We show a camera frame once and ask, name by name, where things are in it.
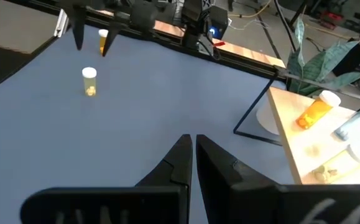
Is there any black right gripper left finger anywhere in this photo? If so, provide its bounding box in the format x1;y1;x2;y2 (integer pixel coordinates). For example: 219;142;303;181
20;133;195;224

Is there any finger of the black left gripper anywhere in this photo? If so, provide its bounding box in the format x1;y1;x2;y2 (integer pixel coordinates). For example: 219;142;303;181
102;0;159;58
72;5;88;52

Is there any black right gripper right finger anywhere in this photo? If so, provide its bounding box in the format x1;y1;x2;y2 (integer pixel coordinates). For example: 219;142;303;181
195;134;360;224

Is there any orange pill bottle white cap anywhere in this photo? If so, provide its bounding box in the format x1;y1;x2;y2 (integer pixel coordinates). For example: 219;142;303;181
295;90;342;130
98;29;109;56

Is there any yellow pill bottle white cap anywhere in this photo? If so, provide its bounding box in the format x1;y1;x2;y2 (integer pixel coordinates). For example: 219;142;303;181
312;144;360;185
81;67;98;97

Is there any blue pill bottle white cap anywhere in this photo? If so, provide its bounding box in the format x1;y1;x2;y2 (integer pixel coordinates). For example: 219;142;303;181
333;103;360;141

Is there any white round plant pot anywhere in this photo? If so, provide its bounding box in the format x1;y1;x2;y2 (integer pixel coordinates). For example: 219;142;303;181
256;93;282;137

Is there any green snake plant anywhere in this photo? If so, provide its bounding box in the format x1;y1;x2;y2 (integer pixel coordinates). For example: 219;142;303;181
287;17;360;96

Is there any white metal corner bracket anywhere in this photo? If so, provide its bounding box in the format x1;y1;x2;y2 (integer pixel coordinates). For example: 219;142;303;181
54;8;69;38

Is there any wooden shelf black metal frame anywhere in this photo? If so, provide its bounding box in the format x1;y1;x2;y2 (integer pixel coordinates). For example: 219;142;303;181
233;67;360;187

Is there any long black arm cable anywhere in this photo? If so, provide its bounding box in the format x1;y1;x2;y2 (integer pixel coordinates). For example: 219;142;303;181
272;0;294;43

